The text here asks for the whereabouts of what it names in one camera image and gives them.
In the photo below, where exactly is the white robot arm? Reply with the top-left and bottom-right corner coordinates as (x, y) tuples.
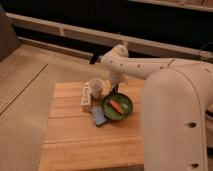
(100, 44), (213, 171)

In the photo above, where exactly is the clear plastic cup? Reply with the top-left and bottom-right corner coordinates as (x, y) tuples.
(89, 78), (104, 99)

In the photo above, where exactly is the orange carrot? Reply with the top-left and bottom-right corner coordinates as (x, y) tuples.
(109, 99), (123, 114)

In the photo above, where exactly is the green bowl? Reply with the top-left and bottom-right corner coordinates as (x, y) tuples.
(102, 93), (133, 121)

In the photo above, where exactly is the blue sponge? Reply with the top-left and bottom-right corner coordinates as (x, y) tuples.
(91, 106), (107, 126)

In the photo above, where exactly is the black bowl handle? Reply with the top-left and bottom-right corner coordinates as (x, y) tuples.
(112, 84), (119, 94)

